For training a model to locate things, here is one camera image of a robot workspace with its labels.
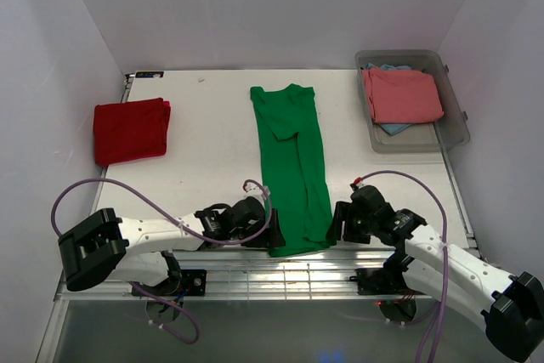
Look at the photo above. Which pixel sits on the folded red t-shirt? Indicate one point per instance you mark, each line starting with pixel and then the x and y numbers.
pixel 130 131

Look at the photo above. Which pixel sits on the light blue folded t-shirt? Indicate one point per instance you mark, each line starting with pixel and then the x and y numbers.
pixel 391 129

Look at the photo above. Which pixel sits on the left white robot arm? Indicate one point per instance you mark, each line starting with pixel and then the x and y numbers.
pixel 106 247

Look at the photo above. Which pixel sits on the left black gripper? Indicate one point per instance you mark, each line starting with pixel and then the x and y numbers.
pixel 267 237

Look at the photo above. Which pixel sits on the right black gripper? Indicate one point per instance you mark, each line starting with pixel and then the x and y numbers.
pixel 343 212

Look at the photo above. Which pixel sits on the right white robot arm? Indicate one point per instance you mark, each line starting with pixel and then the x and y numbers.
pixel 507 307

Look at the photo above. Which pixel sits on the green t-shirt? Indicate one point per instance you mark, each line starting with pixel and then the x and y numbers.
pixel 293 167

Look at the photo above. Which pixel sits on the blue label sticker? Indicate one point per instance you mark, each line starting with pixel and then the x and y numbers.
pixel 149 74

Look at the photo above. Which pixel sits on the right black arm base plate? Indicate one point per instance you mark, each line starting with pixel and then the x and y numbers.
pixel 390 280

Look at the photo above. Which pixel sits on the pink folded t-shirt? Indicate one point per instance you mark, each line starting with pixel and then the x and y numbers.
pixel 402 96

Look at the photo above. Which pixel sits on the aluminium rail frame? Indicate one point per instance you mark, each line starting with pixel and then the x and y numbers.
pixel 238 274

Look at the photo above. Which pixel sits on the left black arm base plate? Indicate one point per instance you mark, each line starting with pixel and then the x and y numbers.
pixel 187 282

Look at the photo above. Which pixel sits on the clear plastic bin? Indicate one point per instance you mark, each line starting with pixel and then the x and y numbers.
pixel 449 131

